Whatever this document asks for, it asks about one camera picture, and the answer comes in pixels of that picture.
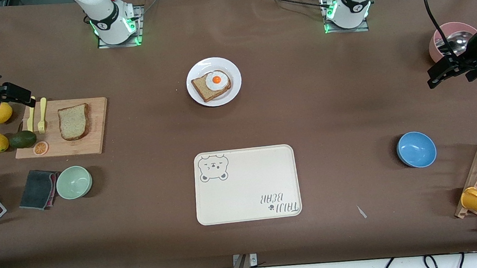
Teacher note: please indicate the fried egg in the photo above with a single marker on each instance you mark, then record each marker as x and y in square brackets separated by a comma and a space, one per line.
[216, 79]

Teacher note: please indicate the wooden cutting board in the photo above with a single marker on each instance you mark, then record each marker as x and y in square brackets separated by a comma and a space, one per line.
[97, 129]

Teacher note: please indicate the blue bowl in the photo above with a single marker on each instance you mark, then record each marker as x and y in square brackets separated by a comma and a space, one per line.
[416, 149]

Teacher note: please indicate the metal ladle spoon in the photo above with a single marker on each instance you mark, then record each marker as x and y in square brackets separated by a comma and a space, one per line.
[457, 39]

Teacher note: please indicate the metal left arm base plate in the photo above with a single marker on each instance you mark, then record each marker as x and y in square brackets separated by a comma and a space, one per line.
[350, 30]

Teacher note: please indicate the yellow plastic fork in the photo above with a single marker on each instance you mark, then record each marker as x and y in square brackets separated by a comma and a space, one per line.
[41, 112]

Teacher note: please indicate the pink bowl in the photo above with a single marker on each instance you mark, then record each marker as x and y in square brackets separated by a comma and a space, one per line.
[432, 50]

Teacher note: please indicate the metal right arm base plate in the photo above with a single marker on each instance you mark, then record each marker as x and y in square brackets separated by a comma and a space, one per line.
[138, 17]

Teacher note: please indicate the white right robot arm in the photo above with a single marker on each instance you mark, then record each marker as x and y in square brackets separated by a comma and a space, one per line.
[103, 16]

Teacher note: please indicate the grey folded cloth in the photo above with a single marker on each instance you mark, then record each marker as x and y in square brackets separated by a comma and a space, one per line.
[36, 189]

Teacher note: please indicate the white round plate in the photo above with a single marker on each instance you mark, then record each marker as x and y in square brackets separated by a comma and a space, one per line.
[236, 80]

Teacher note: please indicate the dark green avocado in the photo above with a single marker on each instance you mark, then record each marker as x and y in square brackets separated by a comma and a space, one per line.
[23, 140]

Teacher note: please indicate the cream bear print tray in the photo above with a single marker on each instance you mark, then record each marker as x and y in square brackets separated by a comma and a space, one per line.
[248, 193]

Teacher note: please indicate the small pale paper scrap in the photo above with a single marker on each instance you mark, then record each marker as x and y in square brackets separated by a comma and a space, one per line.
[361, 212]

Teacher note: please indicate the pale green bowl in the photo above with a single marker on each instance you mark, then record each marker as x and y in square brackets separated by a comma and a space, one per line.
[73, 183]

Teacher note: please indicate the orange slice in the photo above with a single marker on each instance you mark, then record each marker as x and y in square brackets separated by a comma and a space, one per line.
[41, 148]

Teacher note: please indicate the brown bread slice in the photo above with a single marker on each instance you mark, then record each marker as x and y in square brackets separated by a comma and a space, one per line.
[74, 122]
[201, 87]

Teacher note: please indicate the yellow plastic knife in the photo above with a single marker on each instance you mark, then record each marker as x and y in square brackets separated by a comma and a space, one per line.
[31, 119]

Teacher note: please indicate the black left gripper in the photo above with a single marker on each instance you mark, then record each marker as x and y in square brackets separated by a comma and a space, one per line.
[474, 50]

